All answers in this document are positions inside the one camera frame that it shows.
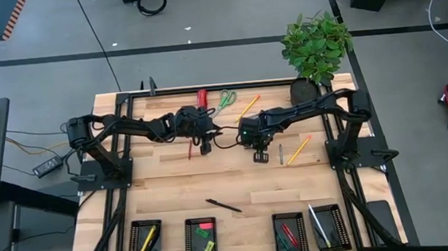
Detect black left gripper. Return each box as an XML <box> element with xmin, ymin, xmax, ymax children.
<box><xmin>165</xmin><ymin>103</ymin><xmax>223</xmax><ymax>159</ymax></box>

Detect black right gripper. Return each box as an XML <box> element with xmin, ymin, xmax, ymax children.
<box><xmin>238</xmin><ymin>111</ymin><xmax>286</xmax><ymax>166</ymax></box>

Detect white pencil yellow eraser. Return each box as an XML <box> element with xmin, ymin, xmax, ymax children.
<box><xmin>307</xmin><ymin>201</ymin><xmax>332</xmax><ymax>250</ymax></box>

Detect black pen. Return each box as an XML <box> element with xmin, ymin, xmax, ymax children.
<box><xmin>205</xmin><ymin>197</ymin><xmax>243</xmax><ymax>216</ymax></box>
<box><xmin>145</xmin><ymin>226</ymin><xmax>163</xmax><ymax>251</ymax></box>

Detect yellow pen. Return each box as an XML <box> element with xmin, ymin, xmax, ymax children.
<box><xmin>132</xmin><ymin>225</ymin><xmax>160</xmax><ymax>251</ymax></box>

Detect red stapler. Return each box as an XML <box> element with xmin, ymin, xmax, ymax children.
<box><xmin>196</xmin><ymin>88</ymin><xmax>210</xmax><ymax>109</ymax></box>

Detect green plant in black pot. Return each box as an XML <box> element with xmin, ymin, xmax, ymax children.
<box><xmin>278</xmin><ymin>7</ymin><xmax>359</xmax><ymax>109</ymax></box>

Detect black tablet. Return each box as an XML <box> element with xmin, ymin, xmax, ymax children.
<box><xmin>365</xmin><ymin>198</ymin><xmax>402</xmax><ymax>247</ymax></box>

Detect black power adapter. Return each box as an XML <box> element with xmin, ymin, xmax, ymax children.
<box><xmin>31</xmin><ymin>155</ymin><xmax>65</xmax><ymax>180</ymax></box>

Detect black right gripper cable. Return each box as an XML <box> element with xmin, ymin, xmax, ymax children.
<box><xmin>210</xmin><ymin>122</ymin><xmax>248</xmax><ymax>151</ymax></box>

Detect green handled scissors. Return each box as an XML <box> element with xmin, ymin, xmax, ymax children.
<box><xmin>208</xmin><ymin>88</ymin><xmax>240</xmax><ymax>119</ymax></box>

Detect black metal table frame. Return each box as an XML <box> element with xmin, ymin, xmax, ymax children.
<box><xmin>59</xmin><ymin>70</ymin><xmax>411</xmax><ymax>251</ymax></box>

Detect black frame clamp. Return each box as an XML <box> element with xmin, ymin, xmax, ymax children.
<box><xmin>139</xmin><ymin>75</ymin><xmax>159</xmax><ymax>98</ymax></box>

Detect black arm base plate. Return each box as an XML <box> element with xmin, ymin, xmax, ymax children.
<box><xmin>74</xmin><ymin>156</ymin><xmax>136</xmax><ymax>193</ymax></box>
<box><xmin>324</xmin><ymin>133</ymin><xmax>400</xmax><ymax>172</ymax></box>

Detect thin black floor cable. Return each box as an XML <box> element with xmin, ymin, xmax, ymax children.
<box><xmin>73</xmin><ymin>0</ymin><xmax>123</xmax><ymax>96</ymax></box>

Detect coiled black cable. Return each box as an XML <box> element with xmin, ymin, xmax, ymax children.
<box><xmin>137</xmin><ymin>0</ymin><xmax>168</xmax><ymax>18</ymax></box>

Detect yellow floor cable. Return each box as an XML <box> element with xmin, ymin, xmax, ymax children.
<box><xmin>5</xmin><ymin>132</ymin><xmax>79</xmax><ymax>158</ymax></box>

